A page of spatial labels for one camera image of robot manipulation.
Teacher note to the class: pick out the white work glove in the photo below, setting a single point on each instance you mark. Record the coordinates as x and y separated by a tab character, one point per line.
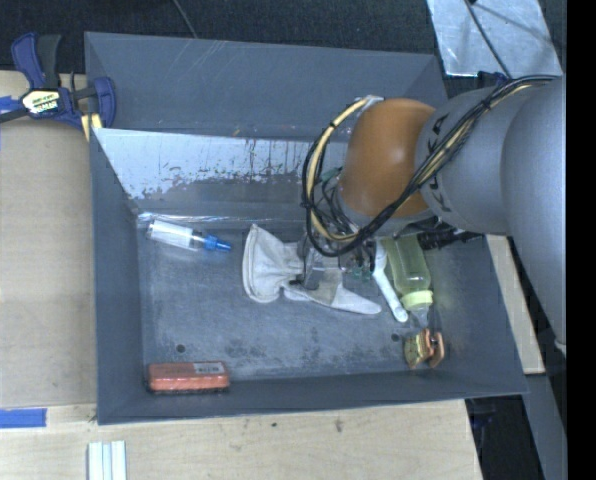
265	268

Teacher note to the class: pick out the grey metal bin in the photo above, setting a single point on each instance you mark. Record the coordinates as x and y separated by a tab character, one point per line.
278	338

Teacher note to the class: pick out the yellow-green clear plastic bottle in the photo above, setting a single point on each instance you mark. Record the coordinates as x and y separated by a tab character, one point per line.
410	268

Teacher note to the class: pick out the brown and yellow small buckle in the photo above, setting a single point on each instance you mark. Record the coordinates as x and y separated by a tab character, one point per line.
423	350

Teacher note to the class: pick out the clear syringe with blue tip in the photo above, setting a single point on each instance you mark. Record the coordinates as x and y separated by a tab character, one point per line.
178	234

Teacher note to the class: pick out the orange flat block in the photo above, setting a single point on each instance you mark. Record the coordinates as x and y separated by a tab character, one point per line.
188	375

